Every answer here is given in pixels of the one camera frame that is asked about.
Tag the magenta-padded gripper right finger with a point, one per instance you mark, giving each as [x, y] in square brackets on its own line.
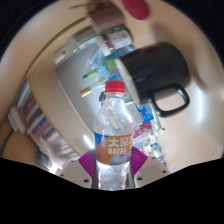
[137, 161]

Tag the wooden shelf unit with books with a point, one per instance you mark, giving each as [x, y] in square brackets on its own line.
[36, 116]

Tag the yellow-capped clear bottle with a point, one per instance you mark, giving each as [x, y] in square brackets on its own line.
[91, 90]

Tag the under-shelf light bar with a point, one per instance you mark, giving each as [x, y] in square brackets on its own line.
[88, 141]

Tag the black mug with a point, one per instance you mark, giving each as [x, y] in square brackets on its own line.
[156, 70]

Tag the green-capped bottle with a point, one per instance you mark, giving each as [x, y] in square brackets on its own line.
[97, 71]

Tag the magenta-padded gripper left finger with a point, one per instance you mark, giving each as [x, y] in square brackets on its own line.
[87, 162]

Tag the brown mug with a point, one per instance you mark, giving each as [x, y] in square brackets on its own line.
[106, 19]

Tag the tall clear glass bottle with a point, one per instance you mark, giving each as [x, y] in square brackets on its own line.
[76, 46]

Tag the clear red-capped water bottle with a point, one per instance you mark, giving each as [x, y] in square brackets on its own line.
[113, 146]

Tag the flat round red coaster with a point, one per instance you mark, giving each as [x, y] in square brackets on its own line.
[135, 8]

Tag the white-lidded jar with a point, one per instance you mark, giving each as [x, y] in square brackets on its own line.
[118, 39]

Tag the blue and white box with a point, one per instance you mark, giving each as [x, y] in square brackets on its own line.
[145, 114]

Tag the magenta box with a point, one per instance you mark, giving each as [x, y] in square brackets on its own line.
[144, 130]

